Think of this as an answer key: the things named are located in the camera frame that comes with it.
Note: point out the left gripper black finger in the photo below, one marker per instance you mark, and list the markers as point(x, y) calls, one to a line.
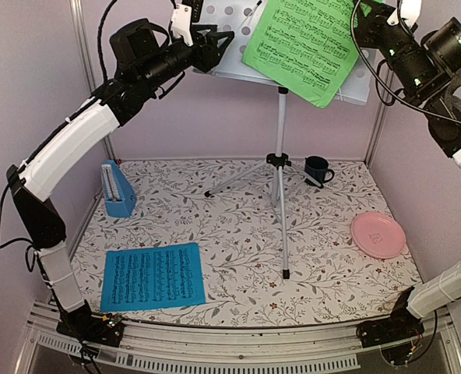
point(219, 41)
point(201, 31)

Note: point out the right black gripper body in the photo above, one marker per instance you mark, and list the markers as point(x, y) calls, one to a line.
point(366, 35)

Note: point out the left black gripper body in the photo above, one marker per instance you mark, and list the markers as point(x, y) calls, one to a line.
point(207, 58)

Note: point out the white perforated music stand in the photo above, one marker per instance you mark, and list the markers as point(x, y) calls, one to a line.
point(354, 89)

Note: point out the green sheet music page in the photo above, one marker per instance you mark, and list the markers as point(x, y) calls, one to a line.
point(305, 46)

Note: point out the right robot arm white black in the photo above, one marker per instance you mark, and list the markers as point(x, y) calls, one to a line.
point(429, 72)

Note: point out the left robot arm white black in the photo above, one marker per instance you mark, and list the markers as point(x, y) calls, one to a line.
point(143, 66)

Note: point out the dark blue mug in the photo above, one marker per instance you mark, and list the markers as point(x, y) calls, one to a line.
point(318, 168)

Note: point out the blue metronome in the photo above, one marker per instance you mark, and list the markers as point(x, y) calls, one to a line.
point(119, 196)

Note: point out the pink plastic plate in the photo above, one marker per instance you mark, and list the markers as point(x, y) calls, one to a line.
point(378, 235)

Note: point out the blue sheet music page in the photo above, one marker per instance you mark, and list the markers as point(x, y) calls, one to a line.
point(149, 279)

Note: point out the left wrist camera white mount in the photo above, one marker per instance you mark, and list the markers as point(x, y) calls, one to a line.
point(185, 13)

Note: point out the right aluminium frame post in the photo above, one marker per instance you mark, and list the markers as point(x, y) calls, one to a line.
point(383, 96)

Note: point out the aluminium frame post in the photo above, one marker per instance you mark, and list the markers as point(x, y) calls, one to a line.
point(79, 26)
point(383, 96)

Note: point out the left aluminium frame post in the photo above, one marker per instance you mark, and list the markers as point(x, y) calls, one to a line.
point(79, 26)

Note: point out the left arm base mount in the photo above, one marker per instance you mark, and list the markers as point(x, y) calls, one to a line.
point(77, 320)

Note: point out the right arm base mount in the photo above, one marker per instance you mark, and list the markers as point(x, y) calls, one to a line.
point(400, 324)

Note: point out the front aluminium rail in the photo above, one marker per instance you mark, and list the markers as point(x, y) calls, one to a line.
point(162, 348)

